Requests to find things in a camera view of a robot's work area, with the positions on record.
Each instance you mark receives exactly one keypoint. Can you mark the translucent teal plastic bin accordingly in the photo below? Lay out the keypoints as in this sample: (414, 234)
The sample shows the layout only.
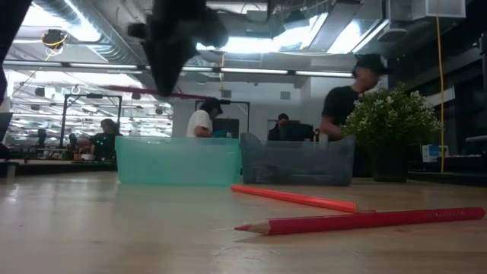
(179, 160)

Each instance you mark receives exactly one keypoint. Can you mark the person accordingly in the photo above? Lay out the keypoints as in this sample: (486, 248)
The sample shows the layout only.
(199, 122)
(104, 142)
(274, 133)
(338, 106)

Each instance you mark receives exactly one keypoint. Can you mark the translucent grey plastic bin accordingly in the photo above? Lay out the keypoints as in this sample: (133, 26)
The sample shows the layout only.
(296, 163)

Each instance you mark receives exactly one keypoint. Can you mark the silver ventilation duct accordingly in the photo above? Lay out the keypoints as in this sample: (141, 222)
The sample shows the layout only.
(110, 38)

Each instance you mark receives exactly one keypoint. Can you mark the potted green plant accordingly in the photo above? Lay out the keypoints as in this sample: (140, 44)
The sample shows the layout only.
(392, 114)

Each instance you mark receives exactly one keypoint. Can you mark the red pencil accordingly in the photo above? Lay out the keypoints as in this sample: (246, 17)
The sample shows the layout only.
(361, 221)

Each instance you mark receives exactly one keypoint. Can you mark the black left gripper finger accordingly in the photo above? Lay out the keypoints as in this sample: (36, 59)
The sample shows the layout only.
(167, 64)

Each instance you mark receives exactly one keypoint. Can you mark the long ceiling light strip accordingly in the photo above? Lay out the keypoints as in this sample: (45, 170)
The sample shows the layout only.
(95, 65)
(247, 71)
(323, 74)

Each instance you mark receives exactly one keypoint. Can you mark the dark background monitor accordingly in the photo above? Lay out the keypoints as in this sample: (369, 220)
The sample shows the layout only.
(228, 127)

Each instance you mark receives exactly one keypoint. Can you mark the white ceiling unit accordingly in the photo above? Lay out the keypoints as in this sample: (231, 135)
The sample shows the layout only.
(445, 7)

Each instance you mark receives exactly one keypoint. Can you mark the orange pencil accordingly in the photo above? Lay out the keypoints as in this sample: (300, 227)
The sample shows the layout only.
(304, 198)

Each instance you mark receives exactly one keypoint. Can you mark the black aluminium table frame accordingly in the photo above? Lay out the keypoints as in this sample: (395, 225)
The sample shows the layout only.
(57, 168)

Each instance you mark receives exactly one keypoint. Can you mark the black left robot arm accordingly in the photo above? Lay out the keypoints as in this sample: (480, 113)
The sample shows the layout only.
(9, 38)

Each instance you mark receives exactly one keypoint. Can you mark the white and blue box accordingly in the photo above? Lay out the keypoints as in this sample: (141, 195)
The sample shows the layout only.
(431, 152)

